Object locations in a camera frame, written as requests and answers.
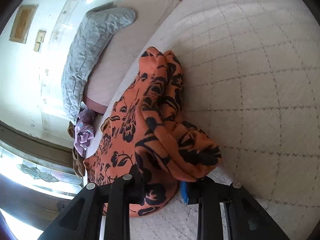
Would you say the purple crumpled garment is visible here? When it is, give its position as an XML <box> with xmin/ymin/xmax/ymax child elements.
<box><xmin>74</xmin><ymin>106</ymin><xmax>95</xmax><ymax>158</ymax></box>

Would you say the large framed wall picture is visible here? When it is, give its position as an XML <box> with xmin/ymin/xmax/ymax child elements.
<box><xmin>9</xmin><ymin>4</ymin><xmax>39</xmax><ymax>44</ymax></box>

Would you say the orange black floral garment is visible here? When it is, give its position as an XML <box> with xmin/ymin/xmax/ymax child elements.
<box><xmin>84</xmin><ymin>47</ymin><xmax>221</xmax><ymax>217</ymax></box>

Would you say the small framed wall picture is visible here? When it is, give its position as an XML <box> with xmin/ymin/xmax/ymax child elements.
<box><xmin>34</xmin><ymin>30</ymin><xmax>46</xmax><ymax>52</ymax></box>

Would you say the brown garment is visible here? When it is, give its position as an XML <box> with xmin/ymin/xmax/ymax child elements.
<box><xmin>67</xmin><ymin>122</ymin><xmax>85</xmax><ymax>178</ymax></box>

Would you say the grey quilted pillow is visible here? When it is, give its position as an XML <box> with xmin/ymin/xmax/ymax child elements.
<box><xmin>61</xmin><ymin>3</ymin><xmax>136</xmax><ymax>124</ymax></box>

